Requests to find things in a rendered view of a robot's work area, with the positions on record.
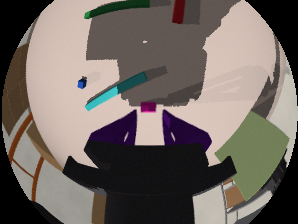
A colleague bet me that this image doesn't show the green rod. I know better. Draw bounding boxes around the green rod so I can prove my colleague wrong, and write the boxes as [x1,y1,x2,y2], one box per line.
[84,0,150,19]

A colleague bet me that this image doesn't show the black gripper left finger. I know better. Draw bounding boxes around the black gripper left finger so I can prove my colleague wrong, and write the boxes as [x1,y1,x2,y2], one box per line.
[88,109,137,145]

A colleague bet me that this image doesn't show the small blue block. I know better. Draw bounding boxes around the small blue block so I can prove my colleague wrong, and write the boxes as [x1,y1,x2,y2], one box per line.
[77,79,87,89]

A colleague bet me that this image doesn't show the dark red rod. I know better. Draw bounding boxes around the dark red rod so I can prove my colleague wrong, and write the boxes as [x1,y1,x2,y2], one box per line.
[172,0,185,24]

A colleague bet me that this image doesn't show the turquoise rod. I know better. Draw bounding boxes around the turquoise rod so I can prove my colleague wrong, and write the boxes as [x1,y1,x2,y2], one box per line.
[84,71,147,111]

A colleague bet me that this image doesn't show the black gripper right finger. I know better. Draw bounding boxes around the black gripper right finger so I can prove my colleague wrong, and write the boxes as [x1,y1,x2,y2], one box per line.
[162,109,212,152]

